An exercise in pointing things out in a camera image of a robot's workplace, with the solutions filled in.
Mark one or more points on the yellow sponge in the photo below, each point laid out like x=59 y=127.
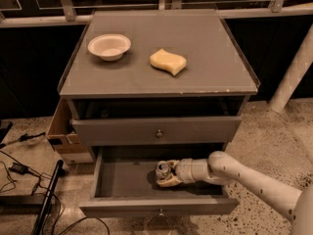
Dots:
x=169 y=62

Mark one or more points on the open middle drawer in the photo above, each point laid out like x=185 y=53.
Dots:
x=125 y=184

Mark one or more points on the white paper bowl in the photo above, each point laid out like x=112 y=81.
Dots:
x=109 y=47

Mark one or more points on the white diagonal post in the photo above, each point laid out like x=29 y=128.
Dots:
x=299 y=66

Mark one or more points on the black power adapter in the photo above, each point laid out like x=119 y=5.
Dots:
x=18 y=168

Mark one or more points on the cardboard box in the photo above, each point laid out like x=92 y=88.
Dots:
x=63 y=138

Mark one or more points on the grey drawer cabinet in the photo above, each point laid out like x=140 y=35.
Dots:
x=215 y=65

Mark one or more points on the green white 7up can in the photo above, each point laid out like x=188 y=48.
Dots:
x=163 y=170

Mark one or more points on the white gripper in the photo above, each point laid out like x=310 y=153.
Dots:
x=185 y=170

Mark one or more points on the metal window railing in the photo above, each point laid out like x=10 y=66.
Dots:
x=29 y=13

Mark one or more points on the upper grey drawer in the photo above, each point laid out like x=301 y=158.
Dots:
x=156 y=121

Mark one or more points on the black stand pole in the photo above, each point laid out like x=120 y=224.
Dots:
x=47 y=198

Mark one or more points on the black tool on floor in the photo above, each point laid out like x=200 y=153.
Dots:
x=22 y=138

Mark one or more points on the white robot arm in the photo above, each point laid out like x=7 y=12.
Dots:
x=219 y=168

